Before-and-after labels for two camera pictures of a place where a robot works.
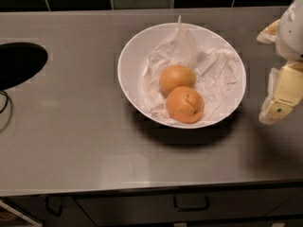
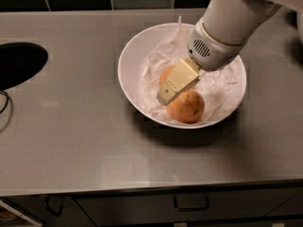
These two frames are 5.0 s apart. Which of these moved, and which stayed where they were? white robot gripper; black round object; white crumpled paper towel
Moved: white robot gripper
Stayed: white crumpled paper towel; black round object
